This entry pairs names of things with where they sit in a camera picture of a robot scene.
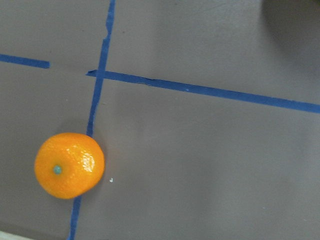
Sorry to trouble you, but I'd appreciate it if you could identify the orange fruit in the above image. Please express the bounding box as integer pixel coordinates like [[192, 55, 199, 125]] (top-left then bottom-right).
[[34, 132, 105, 199]]

